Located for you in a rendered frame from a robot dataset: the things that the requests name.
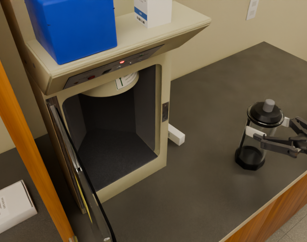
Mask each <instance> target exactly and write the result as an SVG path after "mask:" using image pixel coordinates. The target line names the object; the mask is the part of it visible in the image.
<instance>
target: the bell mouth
mask: <svg viewBox="0 0 307 242"><path fill-rule="evenodd" d="M138 78H139V72H138V71H137V72H134V73H131V74H128V75H126V76H123V77H121V78H118V79H115V80H113V81H110V82H108V83H105V84H102V85H99V86H97V87H94V88H92V89H89V90H86V91H84V92H82V94H84V95H88V96H92V97H110V96H114V95H118V94H121V93H123V92H125V91H127V90H129V89H130V88H132V87H133V86H134V85H135V84H136V82H137V81H138Z"/></svg>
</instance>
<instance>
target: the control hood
mask: <svg viewBox="0 0 307 242"><path fill-rule="evenodd" d="M211 21H212V19H211V18H209V17H207V16H205V15H203V14H201V13H199V12H197V11H195V10H192V9H190V8H188V7H186V6H184V5H182V4H180V3H178V2H176V1H172V19H171V23H168V24H163V25H160V26H156V27H152V28H148V29H147V28H146V27H145V26H143V25H142V24H141V23H140V22H139V21H137V20H136V19H135V12H132V13H129V14H125V15H121V16H118V17H115V24H116V35H117V47H114V48H111V49H108V50H105V51H102V52H99V53H96V54H93V55H90V56H87V57H84V58H81V59H77V60H74V61H71V62H68V63H65V64H62V65H58V64H57V62H56V61H55V60H54V59H53V58H52V57H51V56H50V55H49V54H48V52H47V51H46V50H45V49H44V48H43V47H42V46H41V44H40V43H39V42H38V41H37V40H36V39H34V40H30V41H27V42H26V44H25V46H26V49H27V52H28V55H29V58H30V60H31V63H32V66H33V69H34V72H35V75H36V78H37V81H38V84H39V87H40V90H41V91H42V93H43V94H44V95H46V96H48V95H51V94H54V93H56V92H59V91H62V90H63V88H64V86H65V84H66V82H67V80H68V78H69V77H72V76H74V75H77V74H80V73H83V72H86V71H89V70H92V69H94V68H97V67H100V66H103V65H106V64H109V63H111V62H114V61H117V60H120V59H123V58H126V57H129V56H132V55H135V54H137V53H140V52H143V51H145V50H148V49H151V48H154V47H157V46H160V45H163V44H164V45H163V46H162V47H161V48H160V49H158V50H157V51H156V52H155V53H154V54H152V55H151V56H150V57H149V58H152V57H154V56H157V55H160V54H162V53H165V52H167V51H170V50H173V49H176V48H179V47H180V46H181V45H183V44H184V43H185V42H187V41H188V40H190V39H191V38H193V37H194V36H195V35H197V34H198V33H199V32H201V31H202V30H203V29H205V28H206V27H208V26H209V25H210V23H211ZM149 58H148V59H149Z"/></svg>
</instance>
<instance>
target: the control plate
mask: <svg viewBox="0 0 307 242"><path fill-rule="evenodd" d="M163 45H164V44H163ZM163 45H160V46H157V47H154V48H151V49H148V50H145V51H143V52H140V53H137V54H135V55H132V56H129V57H126V58H123V59H120V60H117V61H114V62H111V63H109V64H106V65H103V66H100V67H97V68H94V69H92V70H89V71H86V72H83V73H80V74H77V75H74V76H72V77H69V78H68V80H67V82H66V84H65V86H64V88H63V90H64V89H66V88H69V87H72V86H75V85H78V84H80V83H83V82H86V81H89V80H88V78H89V77H91V76H95V78H97V77H99V76H102V75H101V74H102V73H103V72H104V71H106V70H109V69H111V70H110V71H109V72H108V73H110V72H113V71H116V70H118V69H119V68H117V67H119V66H121V68H124V67H126V66H129V65H130V64H128V63H130V62H132V63H131V64H135V63H137V62H140V61H139V59H141V58H142V59H141V60H142V61H143V60H146V59H148V58H149V57H150V56H151V55H152V54H154V53H155V52H156V51H157V50H158V49H160V48H161V47H162V46H163ZM141 54H143V55H142V56H139V55H141ZM121 61H124V62H123V63H120V62H121ZM78 81H79V82H78ZM75 82H78V83H77V84H74V83H75Z"/></svg>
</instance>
